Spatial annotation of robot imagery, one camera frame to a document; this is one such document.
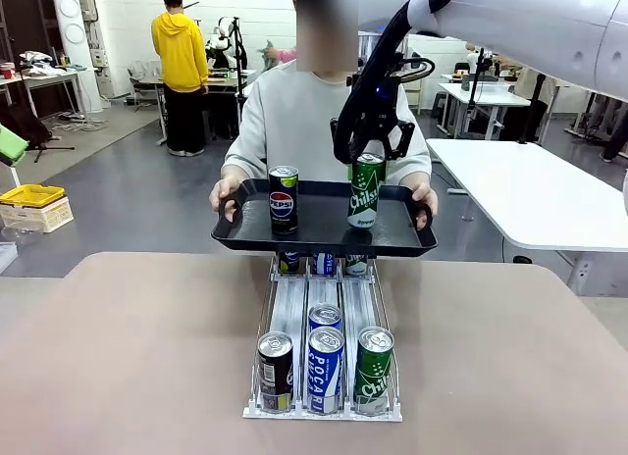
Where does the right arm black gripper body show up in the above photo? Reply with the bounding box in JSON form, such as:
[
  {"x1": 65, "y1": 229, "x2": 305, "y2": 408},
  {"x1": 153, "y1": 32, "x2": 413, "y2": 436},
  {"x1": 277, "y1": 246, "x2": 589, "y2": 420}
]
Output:
[{"x1": 361, "y1": 75, "x2": 400, "y2": 142}]

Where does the green Chilsung cider can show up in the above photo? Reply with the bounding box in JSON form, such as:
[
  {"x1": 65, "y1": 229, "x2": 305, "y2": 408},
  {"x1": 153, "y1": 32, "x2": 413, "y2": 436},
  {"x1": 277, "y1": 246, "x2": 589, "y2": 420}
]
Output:
[
  {"x1": 344, "y1": 253, "x2": 369, "y2": 278},
  {"x1": 353, "y1": 326, "x2": 395, "y2": 417},
  {"x1": 346, "y1": 152, "x2": 387, "y2": 230}
]

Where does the black plastic serving tray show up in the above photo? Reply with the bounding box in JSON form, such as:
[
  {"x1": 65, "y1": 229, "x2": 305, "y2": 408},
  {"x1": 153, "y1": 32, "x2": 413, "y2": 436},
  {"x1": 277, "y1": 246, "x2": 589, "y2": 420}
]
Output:
[{"x1": 210, "y1": 178, "x2": 439, "y2": 260}]

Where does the black Pepsi can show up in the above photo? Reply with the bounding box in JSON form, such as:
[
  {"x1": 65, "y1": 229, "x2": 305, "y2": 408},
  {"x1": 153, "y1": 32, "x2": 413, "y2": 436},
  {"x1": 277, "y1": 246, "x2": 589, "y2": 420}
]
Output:
[
  {"x1": 268, "y1": 165, "x2": 301, "y2": 236},
  {"x1": 257, "y1": 330, "x2": 294, "y2": 415},
  {"x1": 278, "y1": 251, "x2": 302, "y2": 275}
]

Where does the person's left forearm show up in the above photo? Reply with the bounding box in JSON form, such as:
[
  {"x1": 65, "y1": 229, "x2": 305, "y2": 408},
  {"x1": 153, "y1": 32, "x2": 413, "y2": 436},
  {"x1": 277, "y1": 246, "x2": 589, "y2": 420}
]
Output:
[{"x1": 392, "y1": 145, "x2": 434, "y2": 189}]

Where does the person's right forearm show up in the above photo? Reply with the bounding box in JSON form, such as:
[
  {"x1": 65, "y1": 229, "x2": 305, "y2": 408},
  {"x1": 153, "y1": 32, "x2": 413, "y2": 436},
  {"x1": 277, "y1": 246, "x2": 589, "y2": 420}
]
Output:
[{"x1": 220, "y1": 150, "x2": 269, "y2": 182}]

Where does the person in white sweatshirt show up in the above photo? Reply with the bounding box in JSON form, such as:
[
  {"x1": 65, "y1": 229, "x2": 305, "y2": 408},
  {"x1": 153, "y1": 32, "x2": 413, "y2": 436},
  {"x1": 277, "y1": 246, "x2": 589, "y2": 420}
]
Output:
[{"x1": 220, "y1": 0, "x2": 433, "y2": 187}]

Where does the person in pink top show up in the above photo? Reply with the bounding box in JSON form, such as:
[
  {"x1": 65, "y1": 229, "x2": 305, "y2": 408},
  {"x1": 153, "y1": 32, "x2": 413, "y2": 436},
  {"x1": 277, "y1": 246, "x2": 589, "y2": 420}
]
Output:
[{"x1": 258, "y1": 39, "x2": 298, "y2": 75}]

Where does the person in beige with cap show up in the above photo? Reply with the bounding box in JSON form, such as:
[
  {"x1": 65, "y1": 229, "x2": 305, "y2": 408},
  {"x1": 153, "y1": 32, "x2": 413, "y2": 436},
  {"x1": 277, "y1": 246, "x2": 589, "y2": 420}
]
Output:
[{"x1": 507, "y1": 65, "x2": 560, "y2": 143}]

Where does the person in yellow hoodie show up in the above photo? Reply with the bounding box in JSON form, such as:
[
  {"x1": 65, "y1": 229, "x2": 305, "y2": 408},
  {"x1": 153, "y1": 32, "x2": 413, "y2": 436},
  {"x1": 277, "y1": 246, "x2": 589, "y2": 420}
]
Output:
[{"x1": 150, "y1": 0, "x2": 210, "y2": 158}]

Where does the person's left hand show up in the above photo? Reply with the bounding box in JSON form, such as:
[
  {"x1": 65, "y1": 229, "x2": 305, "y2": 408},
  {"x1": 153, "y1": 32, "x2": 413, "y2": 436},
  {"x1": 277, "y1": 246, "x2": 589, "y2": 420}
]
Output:
[{"x1": 410, "y1": 182, "x2": 440, "y2": 217}]

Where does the person's right hand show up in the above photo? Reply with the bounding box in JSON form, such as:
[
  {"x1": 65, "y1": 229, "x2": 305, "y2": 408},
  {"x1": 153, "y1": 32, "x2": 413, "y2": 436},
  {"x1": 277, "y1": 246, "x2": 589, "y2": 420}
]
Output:
[{"x1": 209, "y1": 177, "x2": 242, "y2": 214}]

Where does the black bag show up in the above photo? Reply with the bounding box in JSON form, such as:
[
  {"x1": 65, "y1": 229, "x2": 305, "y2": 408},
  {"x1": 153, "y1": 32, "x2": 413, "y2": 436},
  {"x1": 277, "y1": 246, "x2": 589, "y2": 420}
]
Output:
[{"x1": 0, "y1": 101, "x2": 53, "y2": 155}]

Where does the white stand leg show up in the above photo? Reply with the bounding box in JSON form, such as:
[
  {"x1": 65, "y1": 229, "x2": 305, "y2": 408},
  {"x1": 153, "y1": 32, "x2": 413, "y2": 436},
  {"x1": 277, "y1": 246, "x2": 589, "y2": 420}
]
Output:
[{"x1": 0, "y1": 164, "x2": 24, "y2": 189}]

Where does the white drawer cabinet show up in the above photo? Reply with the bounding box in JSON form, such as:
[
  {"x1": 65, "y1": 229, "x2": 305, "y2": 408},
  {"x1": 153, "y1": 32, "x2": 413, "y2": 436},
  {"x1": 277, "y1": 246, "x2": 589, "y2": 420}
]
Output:
[{"x1": 404, "y1": 76, "x2": 426, "y2": 115}]

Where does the yellow plastic crate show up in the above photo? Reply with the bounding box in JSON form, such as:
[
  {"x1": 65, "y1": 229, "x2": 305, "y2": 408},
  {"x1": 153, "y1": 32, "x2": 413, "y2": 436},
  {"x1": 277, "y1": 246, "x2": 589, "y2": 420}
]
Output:
[{"x1": 0, "y1": 184, "x2": 67, "y2": 213}]

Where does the cluttered white table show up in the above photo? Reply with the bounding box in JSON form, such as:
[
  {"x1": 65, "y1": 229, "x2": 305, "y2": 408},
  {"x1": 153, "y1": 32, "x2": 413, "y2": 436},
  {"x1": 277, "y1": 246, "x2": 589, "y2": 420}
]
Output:
[{"x1": 0, "y1": 50, "x2": 85, "y2": 126}]

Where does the white storage box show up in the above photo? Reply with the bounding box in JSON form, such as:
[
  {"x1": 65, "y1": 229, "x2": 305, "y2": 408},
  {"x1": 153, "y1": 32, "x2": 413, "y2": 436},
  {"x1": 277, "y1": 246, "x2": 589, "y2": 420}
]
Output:
[{"x1": 0, "y1": 198, "x2": 76, "y2": 236}]

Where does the small white work table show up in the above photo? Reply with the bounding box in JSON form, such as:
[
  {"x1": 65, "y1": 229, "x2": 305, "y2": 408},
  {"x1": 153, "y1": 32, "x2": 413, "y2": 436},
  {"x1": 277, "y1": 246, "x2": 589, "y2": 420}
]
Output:
[{"x1": 438, "y1": 81, "x2": 532, "y2": 142}]

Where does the blue Pocari Sweat can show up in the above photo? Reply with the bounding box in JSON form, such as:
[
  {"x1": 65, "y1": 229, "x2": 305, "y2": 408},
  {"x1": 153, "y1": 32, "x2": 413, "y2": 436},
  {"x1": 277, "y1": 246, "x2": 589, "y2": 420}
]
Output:
[
  {"x1": 308, "y1": 303, "x2": 343, "y2": 332},
  {"x1": 311, "y1": 252, "x2": 338, "y2": 277},
  {"x1": 307, "y1": 326, "x2": 346, "y2": 416}
]

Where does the white can dispenser rack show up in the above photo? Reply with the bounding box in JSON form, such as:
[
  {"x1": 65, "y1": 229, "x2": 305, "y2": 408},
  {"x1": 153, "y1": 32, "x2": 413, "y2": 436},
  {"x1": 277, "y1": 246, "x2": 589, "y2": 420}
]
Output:
[{"x1": 242, "y1": 252, "x2": 404, "y2": 423}]

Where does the white tower air conditioner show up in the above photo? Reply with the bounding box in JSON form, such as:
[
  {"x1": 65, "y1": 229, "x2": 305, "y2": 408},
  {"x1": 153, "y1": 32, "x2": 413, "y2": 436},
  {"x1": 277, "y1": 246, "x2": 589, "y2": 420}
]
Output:
[{"x1": 51, "y1": 0, "x2": 104, "y2": 111}]

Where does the large white table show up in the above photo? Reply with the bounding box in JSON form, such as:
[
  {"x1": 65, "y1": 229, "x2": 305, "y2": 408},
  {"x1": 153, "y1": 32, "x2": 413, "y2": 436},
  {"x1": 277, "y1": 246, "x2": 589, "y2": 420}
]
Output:
[{"x1": 424, "y1": 138, "x2": 628, "y2": 299}]

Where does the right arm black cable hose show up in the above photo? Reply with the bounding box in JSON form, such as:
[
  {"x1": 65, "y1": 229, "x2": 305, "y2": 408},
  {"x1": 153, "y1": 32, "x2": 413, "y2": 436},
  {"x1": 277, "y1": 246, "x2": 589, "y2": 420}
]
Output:
[{"x1": 333, "y1": 0, "x2": 438, "y2": 165}]

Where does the black camera tripod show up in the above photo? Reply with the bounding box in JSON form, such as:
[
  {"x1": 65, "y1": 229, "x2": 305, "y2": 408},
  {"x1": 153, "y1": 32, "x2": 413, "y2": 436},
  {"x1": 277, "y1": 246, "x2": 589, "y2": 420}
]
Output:
[
  {"x1": 463, "y1": 46, "x2": 495, "y2": 135},
  {"x1": 518, "y1": 75, "x2": 549, "y2": 146}
]

